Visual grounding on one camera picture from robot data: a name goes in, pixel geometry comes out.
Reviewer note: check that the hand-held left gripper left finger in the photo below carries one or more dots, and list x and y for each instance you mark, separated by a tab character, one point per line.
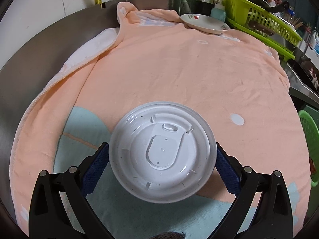
96	169

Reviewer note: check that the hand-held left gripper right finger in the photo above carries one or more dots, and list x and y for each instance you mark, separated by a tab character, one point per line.
228	171

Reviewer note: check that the white plastic lid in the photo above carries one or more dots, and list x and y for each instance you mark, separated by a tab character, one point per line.
162	154

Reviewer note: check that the green plastic basket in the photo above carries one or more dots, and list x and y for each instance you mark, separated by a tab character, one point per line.
309	134

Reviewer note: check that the person's grey trousers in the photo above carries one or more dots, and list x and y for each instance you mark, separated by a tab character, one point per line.
169	236

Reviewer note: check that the orange printed towel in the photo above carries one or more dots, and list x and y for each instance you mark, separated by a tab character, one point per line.
187	74

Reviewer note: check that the steel sink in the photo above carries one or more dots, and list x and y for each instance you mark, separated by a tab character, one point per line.
304	74

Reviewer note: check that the white plate with red print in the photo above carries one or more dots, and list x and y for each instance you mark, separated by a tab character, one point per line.
204	22

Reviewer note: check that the green plastic dish rack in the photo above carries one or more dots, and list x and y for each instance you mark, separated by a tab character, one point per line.
274	27

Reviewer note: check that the teal soap bottle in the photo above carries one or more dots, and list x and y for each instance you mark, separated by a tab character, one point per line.
218	13

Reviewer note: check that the bundle of chopsticks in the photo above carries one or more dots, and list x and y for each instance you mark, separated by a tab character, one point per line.
296	23

